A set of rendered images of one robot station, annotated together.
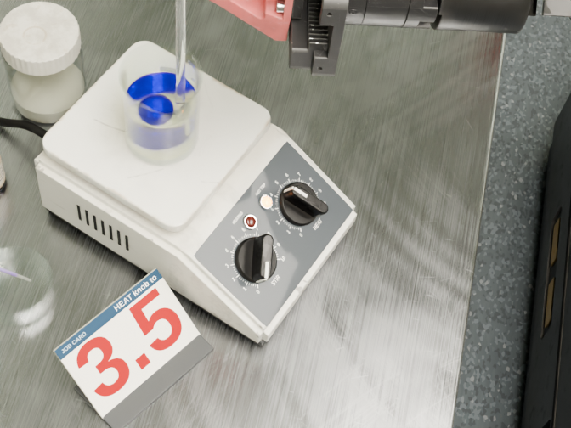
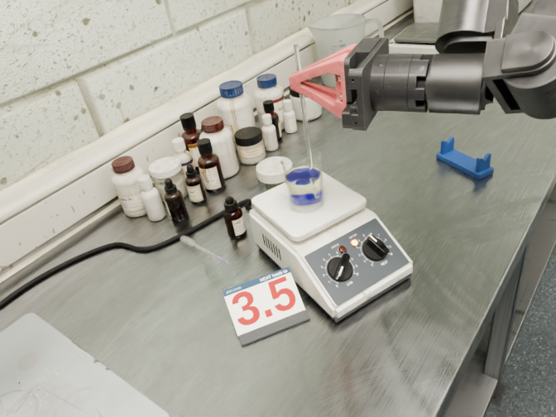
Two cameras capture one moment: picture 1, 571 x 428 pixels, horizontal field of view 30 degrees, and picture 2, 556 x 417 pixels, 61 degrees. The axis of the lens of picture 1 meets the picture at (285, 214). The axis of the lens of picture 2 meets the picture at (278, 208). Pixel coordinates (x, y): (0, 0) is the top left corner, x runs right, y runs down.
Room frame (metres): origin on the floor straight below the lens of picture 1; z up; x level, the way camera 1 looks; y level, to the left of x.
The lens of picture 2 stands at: (-0.02, -0.21, 1.20)
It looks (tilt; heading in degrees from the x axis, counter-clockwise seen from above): 35 degrees down; 39
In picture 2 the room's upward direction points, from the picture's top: 10 degrees counter-clockwise
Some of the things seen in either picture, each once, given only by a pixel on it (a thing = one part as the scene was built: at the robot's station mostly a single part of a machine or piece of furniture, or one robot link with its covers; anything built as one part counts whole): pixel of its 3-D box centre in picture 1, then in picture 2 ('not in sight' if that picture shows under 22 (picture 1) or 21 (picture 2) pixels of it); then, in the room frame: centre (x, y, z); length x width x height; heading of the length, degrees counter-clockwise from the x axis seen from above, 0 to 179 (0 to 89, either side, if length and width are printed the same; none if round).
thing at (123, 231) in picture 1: (188, 183); (321, 235); (0.41, 0.07, 0.79); 0.22 x 0.13 x 0.08; 66
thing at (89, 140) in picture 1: (158, 132); (307, 202); (0.42, 0.10, 0.83); 0.12 x 0.12 x 0.01; 66
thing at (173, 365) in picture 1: (136, 349); (266, 304); (0.28, 0.08, 0.77); 0.09 x 0.06 x 0.04; 144
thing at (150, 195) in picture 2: not in sight; (150, 197); (0.38, 0.39, 0.79); 0.03 x 0.03 x 0.08
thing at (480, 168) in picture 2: not in sight; (464, 155); (0.72, -0.03, 0.77); 0.10 x 0.03 x 0.04; 61
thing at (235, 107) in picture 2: not in sight; (236, 114); (0.66, 0.41, 0.81); 0.07 x 0.07 x 0.13
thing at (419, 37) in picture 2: not in sight; (441, 40); (1.31, 0.20, 0.77); 0.26 x 0.19 x 0.05; 90
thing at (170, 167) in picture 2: not in sight; (169, 179); (0.45, 0.41, 0.78); 0.06 x 0.06 x 0.07
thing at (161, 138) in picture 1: (162, 109); (303, 181); (0.41, 0.09, 0.87); 0.06 x 0.05 x 0.08; 23
